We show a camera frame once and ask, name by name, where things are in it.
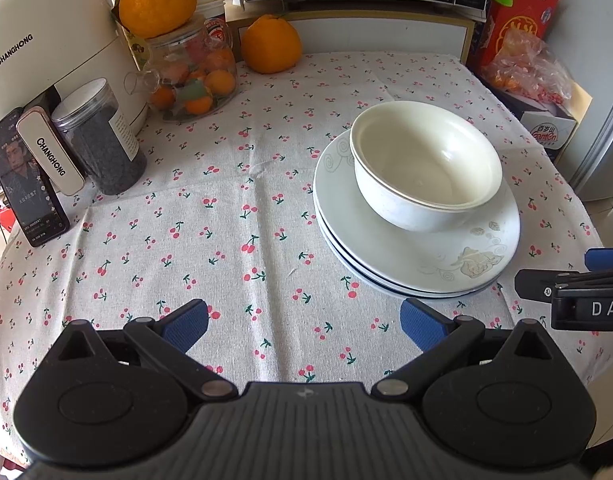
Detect glass jar of small oranges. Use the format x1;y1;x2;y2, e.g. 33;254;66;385
124;14;237;123

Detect white and blue carton box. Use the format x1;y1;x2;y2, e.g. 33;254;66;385
474;65;582;161

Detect wooden microwave shelf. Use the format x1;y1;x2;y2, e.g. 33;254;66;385
224;0;475;66

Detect cherry print tablecloth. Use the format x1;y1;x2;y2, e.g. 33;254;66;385
0;50;613;466

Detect white kitchen appliance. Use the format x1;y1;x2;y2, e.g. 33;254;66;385
0;0;150;133

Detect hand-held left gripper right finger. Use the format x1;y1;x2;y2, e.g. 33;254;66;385
371;298;580;402

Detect white Changhong remote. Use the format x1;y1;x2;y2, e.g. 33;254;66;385
16;109;86;196

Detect blue patterned plate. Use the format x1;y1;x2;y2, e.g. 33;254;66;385
315;195;512;297
321;220;505;302

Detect red carton box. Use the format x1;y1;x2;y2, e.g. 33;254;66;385
479;0;562;81

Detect grey refrigerator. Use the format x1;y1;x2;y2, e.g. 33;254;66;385
554;0;613;203

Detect clear jar dark contents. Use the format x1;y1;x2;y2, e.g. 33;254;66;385
51;78;148;196

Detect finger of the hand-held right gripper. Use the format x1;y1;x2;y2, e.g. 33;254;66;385
515;269;587;302
585;247;613;273

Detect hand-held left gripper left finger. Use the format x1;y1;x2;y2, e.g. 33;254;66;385
34;299;240;402

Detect plastic bag of snacks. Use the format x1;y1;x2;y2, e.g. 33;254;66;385
481;27;575;106

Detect white ceramic bowl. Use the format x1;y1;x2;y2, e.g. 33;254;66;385
350;101;503;232

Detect black smartphone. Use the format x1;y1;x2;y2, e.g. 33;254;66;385
0;107;70;248

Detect white plate grey floral print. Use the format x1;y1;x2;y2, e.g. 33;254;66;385
314;127;521;293

